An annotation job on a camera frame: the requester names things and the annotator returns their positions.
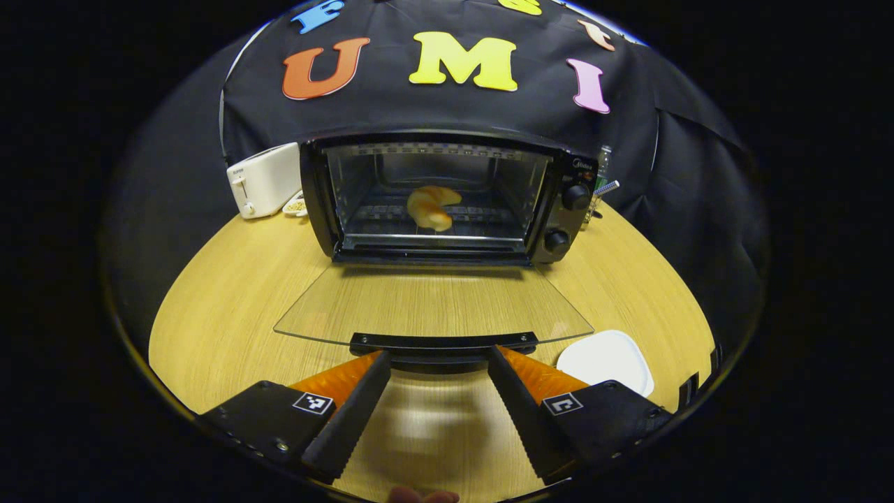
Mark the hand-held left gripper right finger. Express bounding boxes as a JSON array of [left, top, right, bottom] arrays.
[[487, 344, 675, 483]]

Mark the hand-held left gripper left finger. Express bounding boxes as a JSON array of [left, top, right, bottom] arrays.
[[199, 349, 392, 484]]

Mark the black electric oven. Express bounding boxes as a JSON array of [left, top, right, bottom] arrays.
[[274, 129, 600, 374]]

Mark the golden croissant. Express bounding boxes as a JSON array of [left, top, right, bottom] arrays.
[[407, 185, 463, 233]]

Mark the white plate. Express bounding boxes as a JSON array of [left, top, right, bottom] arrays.
[[557, 330, 655, 398]]

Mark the white toaster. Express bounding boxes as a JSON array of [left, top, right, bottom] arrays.
[[226, 143, 302, 220]]

